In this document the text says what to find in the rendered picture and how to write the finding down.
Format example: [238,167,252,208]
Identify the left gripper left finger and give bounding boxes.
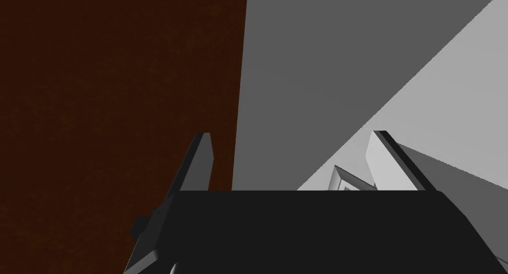
[173,133,215,192]

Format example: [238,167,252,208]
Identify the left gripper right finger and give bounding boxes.
[365,130,438,192]

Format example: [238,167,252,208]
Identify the dark brown door leaf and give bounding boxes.
[0,0,249,274]

